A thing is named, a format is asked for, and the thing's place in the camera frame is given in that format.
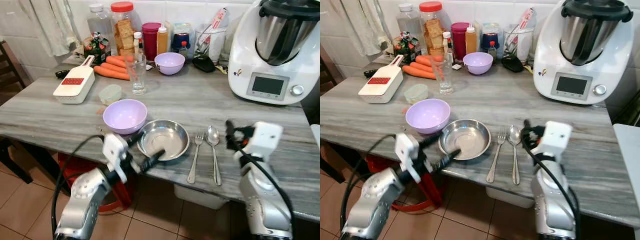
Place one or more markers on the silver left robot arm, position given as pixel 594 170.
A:
pixel 82 200
pixel 372 200

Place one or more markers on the red and white packet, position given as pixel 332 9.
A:
pixel 217 20
pixel 525 20

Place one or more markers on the clear plastic utensil container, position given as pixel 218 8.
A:
pixel 216 45
pixel 522 45

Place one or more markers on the black remote key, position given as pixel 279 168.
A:
pixel 62 74
pixel 370 73

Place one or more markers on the small lilac plastic bowl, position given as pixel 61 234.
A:
pixel 478 63
pixel 170 64

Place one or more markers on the clear drinking glass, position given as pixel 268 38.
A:
pixel 443 75
pixel 136 75

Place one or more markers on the small white-capped spice bottle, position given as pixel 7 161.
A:
pixel 138 42
pixel 447 42

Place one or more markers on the clear plastic bottle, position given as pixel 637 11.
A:
pixel 99 22
pixel 407 21

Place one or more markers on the black pouch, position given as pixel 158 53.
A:
pixel 512 63
pixel 204 63

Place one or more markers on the steel fork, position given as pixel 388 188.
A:
pixel 195 157
pixel 496 156

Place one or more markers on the white grater with red blade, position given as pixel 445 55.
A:
pixel 74 86
pixel 380 86

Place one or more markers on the dark green food packet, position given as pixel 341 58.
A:
pixel 406 47
pixel 96 47

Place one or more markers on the white kitchen cooking machine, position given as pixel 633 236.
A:
pixel 552 50
pixel 250 50

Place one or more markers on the pale hanging cloth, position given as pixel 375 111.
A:
pixel 357 25
pixel 47 25

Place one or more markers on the magenta canister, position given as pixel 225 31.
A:
pixel 459 40
pixel 150 40

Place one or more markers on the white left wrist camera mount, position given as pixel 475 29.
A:
pixel 114 150
pixel 406 150

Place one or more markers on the white plastic bin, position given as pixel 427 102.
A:
pixel 200 196
pixel 507 197

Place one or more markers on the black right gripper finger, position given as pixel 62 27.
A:
pixel 230 126
pixel 527 125

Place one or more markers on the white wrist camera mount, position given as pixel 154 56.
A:
pixel 114 150
pixel 265 137
pixel 406 150
pixel 556 136

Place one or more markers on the dark wooden chair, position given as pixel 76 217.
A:
pixel 10 70
pixel 327 75

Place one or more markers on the clear jar with blue content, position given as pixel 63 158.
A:
pixel 181 36
pixel 490 36

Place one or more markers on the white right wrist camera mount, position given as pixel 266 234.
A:
pixel 556 136
pixel 265 137

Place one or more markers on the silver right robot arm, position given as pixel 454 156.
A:
pixel 552 205
pixel 262 205

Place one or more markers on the stainless steel dish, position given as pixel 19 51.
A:
pixel 470 136
pixel 169 137

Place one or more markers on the large lilac plastic bowl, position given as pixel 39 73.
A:
pixel 428 115
pixel 125 116

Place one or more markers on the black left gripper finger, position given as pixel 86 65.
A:
pixel 154 159
pixel 433 139
pixel 136 138
pixel 449 158

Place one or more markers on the red-lidded jar of crackers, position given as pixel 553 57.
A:
pixel 123 30
pixel 432 30

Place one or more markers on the small green-lidded plastic tub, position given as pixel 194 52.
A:
pixel 110 94
pixel 416 93

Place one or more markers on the small red-capped bottle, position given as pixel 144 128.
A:
pixel 493 50
pixel 184 50

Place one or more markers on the orange carrot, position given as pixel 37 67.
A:
pixel 419 73
pixel 111 74
pixel 424 60
pixel 116 61
pixel 420 66
pixel 112 67

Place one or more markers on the red plastic stool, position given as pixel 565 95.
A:
pixel 435 192
pixel 75 167

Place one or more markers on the orange sauce bottle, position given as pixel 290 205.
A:
pixel 471 41
pixel 162 42

